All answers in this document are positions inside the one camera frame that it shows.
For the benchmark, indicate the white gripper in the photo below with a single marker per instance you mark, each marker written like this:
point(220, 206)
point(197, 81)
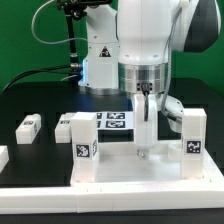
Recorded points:
point(146, 123)

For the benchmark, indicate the white desk top tray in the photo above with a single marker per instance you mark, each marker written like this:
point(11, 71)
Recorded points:
point(119, 167)

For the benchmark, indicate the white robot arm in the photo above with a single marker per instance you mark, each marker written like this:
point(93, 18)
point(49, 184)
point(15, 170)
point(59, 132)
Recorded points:
point(130, 50)

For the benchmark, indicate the fiducial marker sheet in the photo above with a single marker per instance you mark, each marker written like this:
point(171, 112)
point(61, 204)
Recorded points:
point(115, 120)

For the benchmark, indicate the white block at left edge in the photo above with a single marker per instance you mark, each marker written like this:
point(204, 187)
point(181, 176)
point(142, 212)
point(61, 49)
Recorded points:
point(4, 157)

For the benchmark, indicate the black camera pole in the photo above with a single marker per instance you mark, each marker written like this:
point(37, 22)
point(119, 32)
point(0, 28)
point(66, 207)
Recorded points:
point(76, 10)

